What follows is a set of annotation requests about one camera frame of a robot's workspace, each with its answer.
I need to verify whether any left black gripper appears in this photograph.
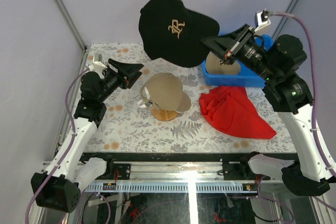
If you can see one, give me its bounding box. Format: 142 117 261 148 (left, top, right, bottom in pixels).
99 60 145 103

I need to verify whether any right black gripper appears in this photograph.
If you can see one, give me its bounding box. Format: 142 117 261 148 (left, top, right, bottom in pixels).
201 23 278 82

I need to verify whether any tan baseball cap with logo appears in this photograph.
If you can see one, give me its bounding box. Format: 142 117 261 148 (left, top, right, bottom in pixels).
143 73 191 113

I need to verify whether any black cap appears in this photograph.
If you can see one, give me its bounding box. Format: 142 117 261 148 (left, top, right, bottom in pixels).
139 0 219 68

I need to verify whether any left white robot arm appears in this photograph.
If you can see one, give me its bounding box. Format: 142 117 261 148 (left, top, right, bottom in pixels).
31 57 144 213

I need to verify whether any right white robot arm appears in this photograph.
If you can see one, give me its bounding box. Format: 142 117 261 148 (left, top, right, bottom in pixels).
202 25 335 196

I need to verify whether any blue plastic bin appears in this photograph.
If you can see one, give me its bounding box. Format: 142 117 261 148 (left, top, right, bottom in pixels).
202 35 272 88

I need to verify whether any floral table mat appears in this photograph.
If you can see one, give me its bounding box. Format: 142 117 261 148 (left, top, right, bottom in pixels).
85 43 295 153

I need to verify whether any wooden hat stand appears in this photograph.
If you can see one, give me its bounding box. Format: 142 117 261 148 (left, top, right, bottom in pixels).
151 107 179 122

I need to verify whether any red cloth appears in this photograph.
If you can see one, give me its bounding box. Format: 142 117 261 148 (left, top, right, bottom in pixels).
199 86 276 140

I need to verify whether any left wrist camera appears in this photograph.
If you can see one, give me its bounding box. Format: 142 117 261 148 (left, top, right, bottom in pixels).
88 54 107 73

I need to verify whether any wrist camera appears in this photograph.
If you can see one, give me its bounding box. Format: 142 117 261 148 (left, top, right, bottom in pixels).
88 54 107 73
255 9 271 36

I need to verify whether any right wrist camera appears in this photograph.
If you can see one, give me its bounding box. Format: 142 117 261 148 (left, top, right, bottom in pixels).
255 9 271 36

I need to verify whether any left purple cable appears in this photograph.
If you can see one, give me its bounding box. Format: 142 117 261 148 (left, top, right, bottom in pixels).
25 68 91 224

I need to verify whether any purple cable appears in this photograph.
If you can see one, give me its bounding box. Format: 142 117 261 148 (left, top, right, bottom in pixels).
25 68 91 224
256 9 336 222

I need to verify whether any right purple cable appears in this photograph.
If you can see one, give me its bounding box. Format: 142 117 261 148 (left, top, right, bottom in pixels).
256 9 336 222

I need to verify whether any aluminium front rail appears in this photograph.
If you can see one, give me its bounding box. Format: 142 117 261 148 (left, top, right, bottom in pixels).
39 160 292 183

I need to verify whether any left aluminium corner post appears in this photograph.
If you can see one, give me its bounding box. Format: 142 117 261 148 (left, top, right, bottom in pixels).
54 0 87 51

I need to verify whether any aluminium corner post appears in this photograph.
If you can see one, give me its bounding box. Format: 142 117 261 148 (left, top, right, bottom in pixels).
54 0 87 51
271 0 316 41

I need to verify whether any right aluminium corner post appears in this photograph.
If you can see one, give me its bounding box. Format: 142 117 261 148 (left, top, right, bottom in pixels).
271 0 316 41

